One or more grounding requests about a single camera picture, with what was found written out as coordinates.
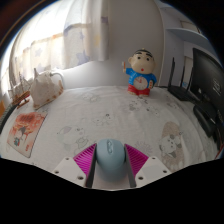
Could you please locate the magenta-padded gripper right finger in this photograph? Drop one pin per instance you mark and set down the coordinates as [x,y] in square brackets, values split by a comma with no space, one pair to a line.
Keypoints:
[150,169]

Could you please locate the star-printed sheer curtain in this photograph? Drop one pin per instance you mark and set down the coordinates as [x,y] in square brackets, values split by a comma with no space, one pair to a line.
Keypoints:
[56,40]

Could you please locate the white wall shelf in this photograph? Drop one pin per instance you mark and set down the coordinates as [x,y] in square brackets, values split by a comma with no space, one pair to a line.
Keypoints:
[186,35]

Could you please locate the light blue computer mouse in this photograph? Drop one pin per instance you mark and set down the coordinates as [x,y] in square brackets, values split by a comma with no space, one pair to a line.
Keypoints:
[110,159]

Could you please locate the cartoon boy figurine clock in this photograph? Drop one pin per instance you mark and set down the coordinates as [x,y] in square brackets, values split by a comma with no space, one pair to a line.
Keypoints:
[142,72]

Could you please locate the white cartoon-printed tablecloth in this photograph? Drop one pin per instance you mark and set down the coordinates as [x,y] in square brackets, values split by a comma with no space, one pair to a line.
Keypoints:
[113,120]

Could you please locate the black computer monitor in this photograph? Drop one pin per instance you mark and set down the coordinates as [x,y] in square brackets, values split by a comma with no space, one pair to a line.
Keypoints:
[208,78]

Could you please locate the large white conch shell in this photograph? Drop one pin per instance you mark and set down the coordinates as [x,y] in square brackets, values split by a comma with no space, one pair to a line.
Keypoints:
[44,89]

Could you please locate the red printed mouse pad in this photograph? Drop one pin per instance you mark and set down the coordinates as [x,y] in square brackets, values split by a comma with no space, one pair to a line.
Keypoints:
[26,132]

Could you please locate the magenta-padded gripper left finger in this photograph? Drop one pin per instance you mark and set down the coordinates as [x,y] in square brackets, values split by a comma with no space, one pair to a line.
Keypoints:
[71,168]

